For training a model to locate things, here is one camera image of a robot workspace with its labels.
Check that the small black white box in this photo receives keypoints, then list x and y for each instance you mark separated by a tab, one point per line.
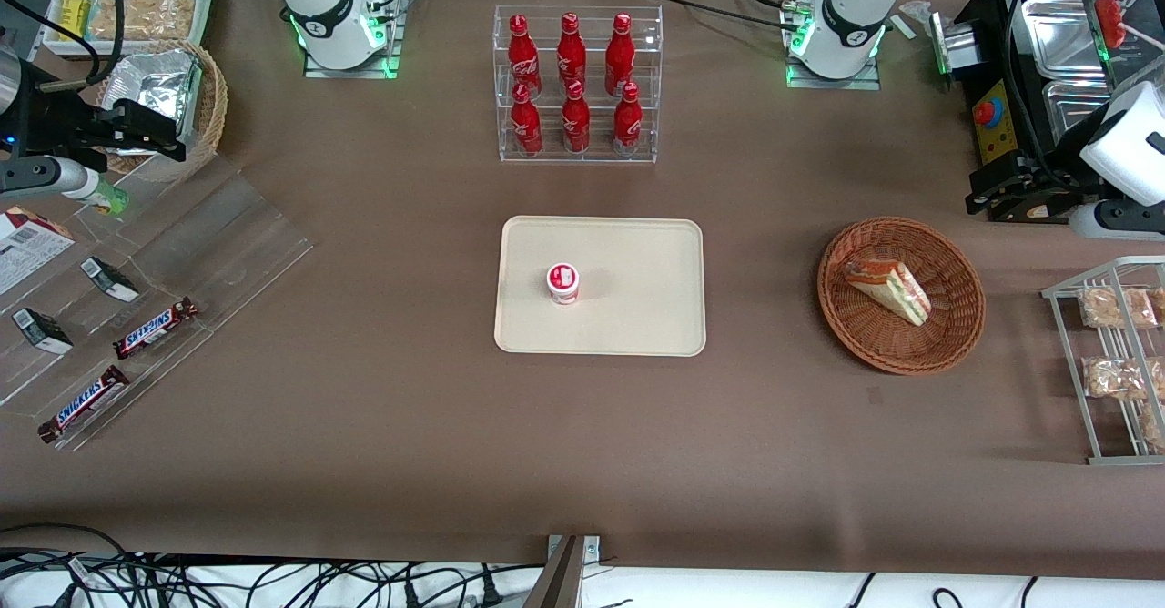
41	330
109	278

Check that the white red paper box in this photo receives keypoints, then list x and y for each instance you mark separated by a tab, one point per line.
27	248

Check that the green plastic bottle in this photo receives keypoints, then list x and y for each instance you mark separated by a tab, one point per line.
109	197

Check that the beige plastic tray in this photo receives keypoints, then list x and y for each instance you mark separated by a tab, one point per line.
628	317

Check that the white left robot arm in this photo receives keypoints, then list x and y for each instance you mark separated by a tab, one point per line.
846	7

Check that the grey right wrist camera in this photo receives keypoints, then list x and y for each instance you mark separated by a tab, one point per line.
41	177

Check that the silver metal box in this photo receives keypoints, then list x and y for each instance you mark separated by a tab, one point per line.
956	44

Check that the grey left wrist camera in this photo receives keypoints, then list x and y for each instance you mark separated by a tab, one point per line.
1115	219

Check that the silver metal bracket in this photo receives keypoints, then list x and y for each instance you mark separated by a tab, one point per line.
566	576

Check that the red sausage skewer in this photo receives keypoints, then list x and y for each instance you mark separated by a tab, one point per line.
1109	21

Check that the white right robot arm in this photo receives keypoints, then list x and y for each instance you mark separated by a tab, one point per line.
319	7

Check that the white plastic bin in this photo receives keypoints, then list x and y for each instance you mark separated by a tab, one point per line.
205	7

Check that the steel food pan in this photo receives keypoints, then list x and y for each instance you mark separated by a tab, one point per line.
1060	39
1074	107

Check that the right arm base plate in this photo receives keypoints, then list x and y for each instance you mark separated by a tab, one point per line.
387	57

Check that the light wicker basket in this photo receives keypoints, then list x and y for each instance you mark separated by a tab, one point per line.
211	107

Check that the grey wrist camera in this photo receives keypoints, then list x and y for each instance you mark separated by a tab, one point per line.
1115	219
41	177

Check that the black food warmer appliance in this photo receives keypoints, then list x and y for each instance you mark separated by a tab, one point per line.
1001	62

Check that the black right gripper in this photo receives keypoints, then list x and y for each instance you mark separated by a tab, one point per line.
56	122

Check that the clear acrylic stepped stand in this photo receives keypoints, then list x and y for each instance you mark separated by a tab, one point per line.
227	244

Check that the yellow snack box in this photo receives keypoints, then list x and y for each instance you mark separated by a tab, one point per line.
75	18

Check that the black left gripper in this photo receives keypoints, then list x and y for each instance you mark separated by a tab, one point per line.
1043	187

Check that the silver foil bag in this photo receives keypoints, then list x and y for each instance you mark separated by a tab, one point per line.
155	80

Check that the clear bagged pastry snacks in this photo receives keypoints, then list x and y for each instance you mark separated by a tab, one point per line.
146	7

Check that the brown wicker basket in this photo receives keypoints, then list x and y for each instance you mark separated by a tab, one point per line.
947	335

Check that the triangle sandwich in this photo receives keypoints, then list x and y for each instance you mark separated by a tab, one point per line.
887	288

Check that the snickers chocolate bar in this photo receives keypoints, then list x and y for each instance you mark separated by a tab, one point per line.
155	328
84	403

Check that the clear acrylic bottle rack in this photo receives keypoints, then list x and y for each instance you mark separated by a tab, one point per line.
592	157

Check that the red cola bottle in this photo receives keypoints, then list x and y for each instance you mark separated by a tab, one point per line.
575	126
628	126
571	48
522	53
526	126
620	53

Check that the white red yogurt cup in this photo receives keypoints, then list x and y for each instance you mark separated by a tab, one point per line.
563	282

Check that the wrapped brown pastry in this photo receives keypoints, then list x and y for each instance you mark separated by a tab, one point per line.
1154	426
1115	308
1115	378

